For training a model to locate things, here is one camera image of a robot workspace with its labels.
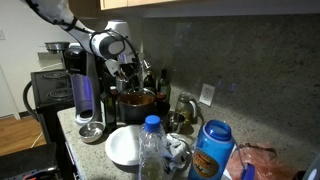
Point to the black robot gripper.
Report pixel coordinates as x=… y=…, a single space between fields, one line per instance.
x=130 y=71

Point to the glass pot lid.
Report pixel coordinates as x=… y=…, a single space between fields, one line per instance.
x=138 y=98

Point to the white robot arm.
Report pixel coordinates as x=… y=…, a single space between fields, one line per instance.
x=103 y=45

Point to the dark pot with orange interior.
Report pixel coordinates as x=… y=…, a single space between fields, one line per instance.
x=133 y=114

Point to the dark jar with red lid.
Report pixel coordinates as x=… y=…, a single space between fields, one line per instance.
x=161 y=104

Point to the white plate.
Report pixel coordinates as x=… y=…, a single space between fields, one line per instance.
x=122 y=145

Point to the steel utensil holder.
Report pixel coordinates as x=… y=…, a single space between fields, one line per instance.
x=121 y=85

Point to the dark glass bottle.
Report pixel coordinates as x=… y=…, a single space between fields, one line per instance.
x=149 y=82

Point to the small glass spice jar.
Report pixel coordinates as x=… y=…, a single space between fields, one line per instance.
x=113 y=91

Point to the green glass bottle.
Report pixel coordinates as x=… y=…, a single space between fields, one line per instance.
x=164 y=88

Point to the dark olive oil bottle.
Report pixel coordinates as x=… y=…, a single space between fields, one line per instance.
x=109 y=110

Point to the silver and black coffee maker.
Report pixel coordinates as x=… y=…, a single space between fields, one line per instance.
x=90 y=86

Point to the small steel cup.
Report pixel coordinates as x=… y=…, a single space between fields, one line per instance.
x=175 y=121

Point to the glass oil cruet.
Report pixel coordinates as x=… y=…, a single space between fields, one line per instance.
x=185 y=110

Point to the small steel bowl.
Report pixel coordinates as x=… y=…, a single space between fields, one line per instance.
x=91 y=131

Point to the clear water bottle blue cap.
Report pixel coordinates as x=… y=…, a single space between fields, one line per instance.
x=151 y=156

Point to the crumpled white paper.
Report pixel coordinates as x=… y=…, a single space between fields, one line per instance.
x=175 y=151

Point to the black electric stove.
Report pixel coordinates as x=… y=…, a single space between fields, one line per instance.
x=50 y=100

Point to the small steel saucepan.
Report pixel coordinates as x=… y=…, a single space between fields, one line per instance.
x=56 y=46

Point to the blue plastic drinking bottle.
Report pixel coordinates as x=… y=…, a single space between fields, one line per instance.
x=211 y=150

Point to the black mounting platform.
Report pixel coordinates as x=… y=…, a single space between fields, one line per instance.
x=26 y=161

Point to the pink plastic bag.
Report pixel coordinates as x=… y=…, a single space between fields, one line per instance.
x=266 y=163

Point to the white wall outlet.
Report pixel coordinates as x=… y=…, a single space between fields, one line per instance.
x=206 y=95

